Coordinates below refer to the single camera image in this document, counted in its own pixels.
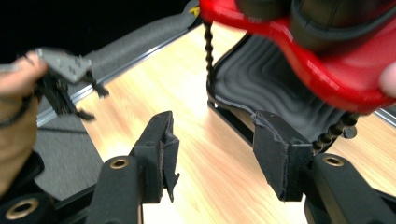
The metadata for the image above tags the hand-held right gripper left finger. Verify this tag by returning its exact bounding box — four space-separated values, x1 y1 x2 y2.
130 110 181 203

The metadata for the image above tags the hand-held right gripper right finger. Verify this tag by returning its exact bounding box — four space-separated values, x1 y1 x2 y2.
252 109 314 203

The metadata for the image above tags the red and black shoe rack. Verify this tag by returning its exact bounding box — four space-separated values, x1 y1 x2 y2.
190 0 396 155

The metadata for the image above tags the black leather shoe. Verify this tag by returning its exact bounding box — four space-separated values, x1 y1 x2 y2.
290 0 396 53

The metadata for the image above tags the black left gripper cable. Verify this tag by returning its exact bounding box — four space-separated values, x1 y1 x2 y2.
0 93 34 129

